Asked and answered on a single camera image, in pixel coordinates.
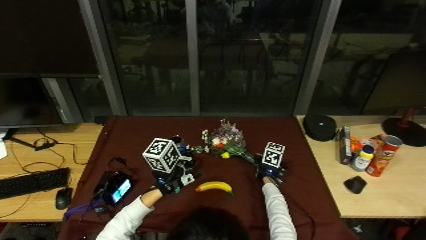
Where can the person's left hand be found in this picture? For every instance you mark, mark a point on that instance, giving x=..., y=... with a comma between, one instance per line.
x=171, y=181

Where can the person's right hand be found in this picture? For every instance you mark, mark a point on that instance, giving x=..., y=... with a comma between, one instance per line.
x=268, y=172

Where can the white marker cube on right glove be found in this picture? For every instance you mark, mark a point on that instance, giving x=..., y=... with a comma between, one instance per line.
x=273, y=154

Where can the white marker cube on glove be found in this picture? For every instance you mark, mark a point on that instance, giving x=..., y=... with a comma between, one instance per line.
x=161, y=155
x=273, y=154

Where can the white marker cube on left glove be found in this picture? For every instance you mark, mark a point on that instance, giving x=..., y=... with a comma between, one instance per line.
x=161, y=155

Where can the flower bouquet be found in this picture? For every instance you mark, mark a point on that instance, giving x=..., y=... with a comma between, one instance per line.
x=226, y=141

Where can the yellow banana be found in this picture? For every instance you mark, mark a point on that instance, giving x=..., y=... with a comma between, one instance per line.
x=214, y=186

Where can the dark red tablecloth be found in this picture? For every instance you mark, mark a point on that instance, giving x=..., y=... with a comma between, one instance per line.
x=133, y=143

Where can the black round case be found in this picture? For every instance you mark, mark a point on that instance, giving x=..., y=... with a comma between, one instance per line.
x=320, y=127

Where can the black smartphone with lit screen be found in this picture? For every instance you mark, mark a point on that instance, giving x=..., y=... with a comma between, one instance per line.
x=120, y=190

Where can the dark rectangular box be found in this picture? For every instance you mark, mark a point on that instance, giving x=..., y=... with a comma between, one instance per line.
x=345, y=145

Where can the black ergonomic mouse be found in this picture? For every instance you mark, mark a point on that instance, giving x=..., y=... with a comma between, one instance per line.
x=354, y=184

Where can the orange snack packet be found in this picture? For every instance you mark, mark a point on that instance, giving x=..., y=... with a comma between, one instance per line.
x=356, y=145

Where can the white bottle with yellow cap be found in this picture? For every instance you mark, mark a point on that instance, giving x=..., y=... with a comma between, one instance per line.
x=362, y=158

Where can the red chips can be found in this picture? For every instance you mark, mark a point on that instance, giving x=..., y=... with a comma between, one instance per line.
x=384, y=156

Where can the black computer mouse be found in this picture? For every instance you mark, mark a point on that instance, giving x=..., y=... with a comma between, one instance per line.
x=63, y=198

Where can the black keyboard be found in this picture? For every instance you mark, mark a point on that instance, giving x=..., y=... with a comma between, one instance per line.
x=33, y=182

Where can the black monitor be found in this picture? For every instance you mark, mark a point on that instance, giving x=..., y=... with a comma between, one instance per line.
x=27, y=100

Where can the black round stand with red post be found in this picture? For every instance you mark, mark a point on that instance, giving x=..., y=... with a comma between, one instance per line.
x=406, y=129

